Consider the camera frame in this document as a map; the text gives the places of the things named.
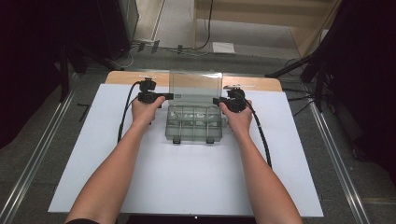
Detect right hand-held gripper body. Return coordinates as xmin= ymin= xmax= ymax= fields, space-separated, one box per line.
xmin=221 ymin=84 xmax=256 ymax=114

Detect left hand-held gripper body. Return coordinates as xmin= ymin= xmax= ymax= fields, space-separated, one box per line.
xmin=137 ymin=75 xmax=163 ymax=105

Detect grey transparent compartment box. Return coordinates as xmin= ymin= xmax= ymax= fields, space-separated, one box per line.
xmin=164 ymin=70 xmax=228 ymax=145

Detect person's left hand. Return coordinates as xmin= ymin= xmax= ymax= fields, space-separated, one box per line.
xmin=130 ymin=95 xmax=167 ymax=127

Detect person's right hand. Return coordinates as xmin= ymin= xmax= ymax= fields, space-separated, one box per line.
xmin=219 ymin=102 xmax=254 ymax=135

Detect wooden table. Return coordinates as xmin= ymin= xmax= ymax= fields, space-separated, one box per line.
xmin=105 ymin=70 xmax=283 ymax=92

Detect white paper sheet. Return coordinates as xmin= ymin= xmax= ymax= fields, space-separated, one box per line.
xmin=212 ymin=41 xmax=236 ymax=54

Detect black hex key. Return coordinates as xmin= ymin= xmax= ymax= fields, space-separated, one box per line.
xmin=77 ymin=103 xmax=92 ymax=123

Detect black cabinet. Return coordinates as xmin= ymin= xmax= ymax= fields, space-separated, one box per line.
xmin=96 ymin=0 xmax=140 ymax=62

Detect white table sheet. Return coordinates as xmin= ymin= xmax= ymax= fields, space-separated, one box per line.
xmin=48 ymin=83 xmax=325 ymax=217

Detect black metal stand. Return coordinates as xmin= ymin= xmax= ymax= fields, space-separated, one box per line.
xmin=264 ymin=46 xmax=331 ymax=113
xmin=57 ymin=43 xmax=125 ymax=104

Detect dark curtain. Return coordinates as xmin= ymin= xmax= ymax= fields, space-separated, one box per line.
xmin=0 ymin=0 xmax=104 ymax=150
xmin=320 ymin=0 xmax=396 ymax=188

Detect dark sleeve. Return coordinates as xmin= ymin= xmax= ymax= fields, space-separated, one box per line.
xmin=64 ymin=217 xmax=101 ymax=224

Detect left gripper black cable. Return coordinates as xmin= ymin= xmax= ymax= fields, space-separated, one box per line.
xmin=117 ymin=80 xmax=144 ymax=145

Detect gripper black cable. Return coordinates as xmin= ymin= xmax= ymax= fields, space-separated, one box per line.
xmin=243 ymin=98 xmax=273 ymax=169
xmin=117 ymin=80 xmax=144 ymax=145

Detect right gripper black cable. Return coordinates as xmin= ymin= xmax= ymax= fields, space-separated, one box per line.
xmin=243 ymin=98 xmax=273 ymax=169

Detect black floor cables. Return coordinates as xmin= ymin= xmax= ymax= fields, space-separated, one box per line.
xmin=281 ymin=88 xmax=317 ymax=118

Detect hanging black cable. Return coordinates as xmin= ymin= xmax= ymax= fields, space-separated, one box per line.
xmin=194 ymin=0 xmax=215 ymax=50

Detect light wooden shelf frame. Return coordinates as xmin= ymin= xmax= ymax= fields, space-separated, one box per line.
xmin=192 ymin=0 xmax=344 ymax=59

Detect metal floor rail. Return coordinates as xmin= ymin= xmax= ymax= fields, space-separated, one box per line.
xmin=307 ymin=102 xmax=372 ymax=224
xmin=0 ymin=90 xmax=78 ymax=224

